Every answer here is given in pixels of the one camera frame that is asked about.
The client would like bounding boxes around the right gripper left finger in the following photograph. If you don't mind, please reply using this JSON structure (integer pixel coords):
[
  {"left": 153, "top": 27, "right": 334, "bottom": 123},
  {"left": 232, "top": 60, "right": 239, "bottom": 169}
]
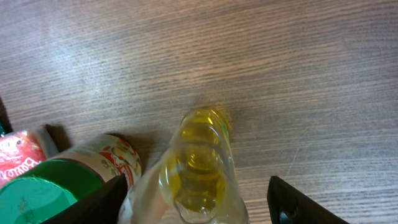
[{"left": 44, "top": 174, "right": 127, "bottom": 224}]

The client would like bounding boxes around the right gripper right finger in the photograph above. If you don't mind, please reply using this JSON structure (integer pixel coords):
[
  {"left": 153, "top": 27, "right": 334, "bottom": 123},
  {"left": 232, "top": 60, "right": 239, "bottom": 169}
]
[{"left": 267, "top": 176, "right": 348, "bottom": 224}]

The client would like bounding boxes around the green lid seasoning jar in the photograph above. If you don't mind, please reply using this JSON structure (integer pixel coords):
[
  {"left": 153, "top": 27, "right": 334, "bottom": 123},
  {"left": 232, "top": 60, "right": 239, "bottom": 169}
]
[{"left": 1, "top": 134, "right": 142, "bottom": 223}]

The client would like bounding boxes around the yellow oil bottle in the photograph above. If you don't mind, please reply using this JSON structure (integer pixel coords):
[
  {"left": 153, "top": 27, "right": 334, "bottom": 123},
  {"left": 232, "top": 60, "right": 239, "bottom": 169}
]
[{"left": 117, "top": 108, "right": 249, "bottom": 224}]

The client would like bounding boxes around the pink Kleenex tissue pack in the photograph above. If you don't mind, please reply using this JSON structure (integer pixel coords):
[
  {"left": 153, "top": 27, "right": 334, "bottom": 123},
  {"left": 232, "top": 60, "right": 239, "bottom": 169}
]
[{"left": 1, "top": 126, "right": 59, "bottom": 187}]

